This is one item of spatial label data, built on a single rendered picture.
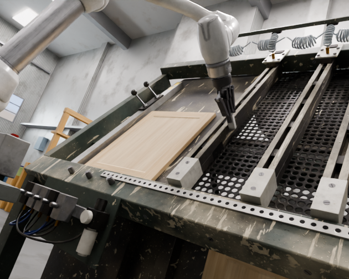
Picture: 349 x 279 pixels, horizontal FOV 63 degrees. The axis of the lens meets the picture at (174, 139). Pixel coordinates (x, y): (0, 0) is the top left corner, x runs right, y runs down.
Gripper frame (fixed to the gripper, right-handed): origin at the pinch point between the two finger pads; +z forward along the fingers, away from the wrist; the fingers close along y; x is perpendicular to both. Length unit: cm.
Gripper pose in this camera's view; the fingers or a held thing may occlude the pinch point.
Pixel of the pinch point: (231, 120)
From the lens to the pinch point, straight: 119.3
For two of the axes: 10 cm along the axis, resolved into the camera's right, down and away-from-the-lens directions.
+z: 2.9, 8.4, 4.6
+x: -7.8, -0.7, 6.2
